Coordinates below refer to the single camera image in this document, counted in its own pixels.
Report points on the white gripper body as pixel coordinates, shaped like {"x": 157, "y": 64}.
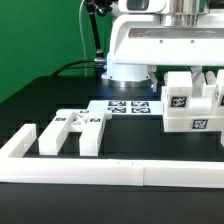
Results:
{"x": 140, "y": 39}

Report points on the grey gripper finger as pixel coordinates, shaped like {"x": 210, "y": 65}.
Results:
{"x": 195, "y": 72}
{"x": 152, "y": 74}

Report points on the white chair seat part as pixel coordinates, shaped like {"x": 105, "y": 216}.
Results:
{"x": 201, "y": 113}

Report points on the white chair back frame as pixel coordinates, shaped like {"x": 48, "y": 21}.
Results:
{"x": 90, "y": 125}

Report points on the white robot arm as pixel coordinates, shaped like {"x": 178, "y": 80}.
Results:
{"x": 177, "y": 13}

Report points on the white fiducial marker sheet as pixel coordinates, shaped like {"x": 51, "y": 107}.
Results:
{"x": 123, "y": 107}

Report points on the white tagged cube nut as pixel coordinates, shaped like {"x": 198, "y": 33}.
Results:
{"x": 222, "y": 138}

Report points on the white U-shaped obstacle fence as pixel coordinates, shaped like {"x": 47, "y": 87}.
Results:
{"x": 15, "y": 167}

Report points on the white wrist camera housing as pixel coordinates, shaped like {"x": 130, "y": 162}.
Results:
{"x": 141, "y": 6}

